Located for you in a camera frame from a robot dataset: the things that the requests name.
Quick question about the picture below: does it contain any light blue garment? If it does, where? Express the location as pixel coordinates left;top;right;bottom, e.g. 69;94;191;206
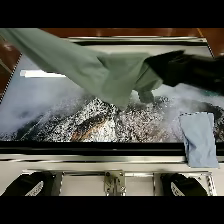
178;111;220;169

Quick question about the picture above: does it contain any silver frame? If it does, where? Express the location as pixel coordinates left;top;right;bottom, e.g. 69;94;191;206
0;35;224;197

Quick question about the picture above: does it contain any grey-green shirt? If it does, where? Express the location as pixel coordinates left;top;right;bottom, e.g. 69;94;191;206
0;28;165;111

